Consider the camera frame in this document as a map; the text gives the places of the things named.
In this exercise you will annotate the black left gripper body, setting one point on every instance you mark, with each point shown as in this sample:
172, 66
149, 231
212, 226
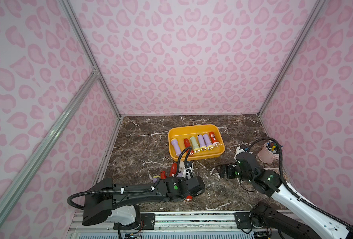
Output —
198, 184

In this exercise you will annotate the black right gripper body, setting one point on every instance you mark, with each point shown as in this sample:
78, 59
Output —
224, 171

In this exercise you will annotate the red flashlight white logo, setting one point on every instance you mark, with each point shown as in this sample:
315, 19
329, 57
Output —
214, 140

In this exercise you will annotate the purple flashlight yellow top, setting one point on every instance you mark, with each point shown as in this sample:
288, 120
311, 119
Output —
174, 143

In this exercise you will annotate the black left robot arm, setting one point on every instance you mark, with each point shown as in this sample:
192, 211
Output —
99, 202

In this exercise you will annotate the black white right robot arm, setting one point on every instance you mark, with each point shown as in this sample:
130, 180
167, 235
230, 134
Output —
315, 223

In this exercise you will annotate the yellow plastic storage tray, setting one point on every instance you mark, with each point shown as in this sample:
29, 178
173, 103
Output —
191, 132

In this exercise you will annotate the pink pen holder cup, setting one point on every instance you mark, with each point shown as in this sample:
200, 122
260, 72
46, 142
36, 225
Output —
269, 153

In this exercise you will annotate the red flashlight white head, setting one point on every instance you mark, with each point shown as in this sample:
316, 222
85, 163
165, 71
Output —
163, 175

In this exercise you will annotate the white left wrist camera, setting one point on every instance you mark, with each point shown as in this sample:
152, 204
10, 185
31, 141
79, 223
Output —
188, 171

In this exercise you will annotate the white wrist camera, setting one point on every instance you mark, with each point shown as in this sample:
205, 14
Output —
239, 148
188, 171

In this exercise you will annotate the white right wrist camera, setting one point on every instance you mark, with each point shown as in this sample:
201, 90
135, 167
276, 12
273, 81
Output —
239, 148

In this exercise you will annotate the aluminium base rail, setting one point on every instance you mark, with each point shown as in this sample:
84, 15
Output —
180, 225

